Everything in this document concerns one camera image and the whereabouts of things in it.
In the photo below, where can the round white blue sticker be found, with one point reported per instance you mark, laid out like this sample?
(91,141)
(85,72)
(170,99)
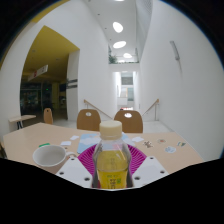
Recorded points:
(170,149)

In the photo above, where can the white mug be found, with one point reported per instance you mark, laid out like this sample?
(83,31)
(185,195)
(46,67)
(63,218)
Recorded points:
(50,156)

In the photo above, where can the green balcony plants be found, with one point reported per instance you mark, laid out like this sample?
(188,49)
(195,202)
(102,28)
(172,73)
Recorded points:
(112,59)

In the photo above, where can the green and yellow sticker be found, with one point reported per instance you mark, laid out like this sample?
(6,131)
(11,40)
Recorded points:
(181,144)

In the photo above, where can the small green flat item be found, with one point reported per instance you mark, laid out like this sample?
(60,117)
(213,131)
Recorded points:
(44,145)

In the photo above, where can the small white card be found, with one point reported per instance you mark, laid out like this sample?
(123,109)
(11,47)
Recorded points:
(74,137)
(66,143)
(138,139)

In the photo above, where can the round orange sticker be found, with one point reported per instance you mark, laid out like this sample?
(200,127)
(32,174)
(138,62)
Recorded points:
(161,141)

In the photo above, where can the oval ceiling lights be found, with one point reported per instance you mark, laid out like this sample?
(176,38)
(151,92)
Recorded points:
(117,27)

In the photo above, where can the brown and white sticker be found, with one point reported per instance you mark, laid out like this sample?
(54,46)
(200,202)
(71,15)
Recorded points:
(148,144)

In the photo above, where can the wooden stair handrail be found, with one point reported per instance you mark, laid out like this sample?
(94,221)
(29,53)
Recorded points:
(151,106)
(96,108)

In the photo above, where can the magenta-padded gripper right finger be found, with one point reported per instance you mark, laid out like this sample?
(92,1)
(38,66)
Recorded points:
(150,170)

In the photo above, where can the dark pillar sign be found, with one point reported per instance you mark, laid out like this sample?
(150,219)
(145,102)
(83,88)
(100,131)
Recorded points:
(71,83)

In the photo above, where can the small wooden side table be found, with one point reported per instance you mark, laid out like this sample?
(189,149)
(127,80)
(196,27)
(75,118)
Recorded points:
(21,118)

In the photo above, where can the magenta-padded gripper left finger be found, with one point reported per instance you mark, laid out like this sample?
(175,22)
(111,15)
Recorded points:
(75,170)

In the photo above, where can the clear bottle with yellow drink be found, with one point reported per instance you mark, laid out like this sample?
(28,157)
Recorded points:
(111,160)

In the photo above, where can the white hanging sign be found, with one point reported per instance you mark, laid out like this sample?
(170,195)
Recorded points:
(38,72)

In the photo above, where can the wooden chair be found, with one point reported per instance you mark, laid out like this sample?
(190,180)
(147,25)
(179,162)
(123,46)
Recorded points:
(48,116)
(130,122)
(88,120)

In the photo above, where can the light blue paper sheet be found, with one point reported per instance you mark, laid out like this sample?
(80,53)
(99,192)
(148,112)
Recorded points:
(87,141)

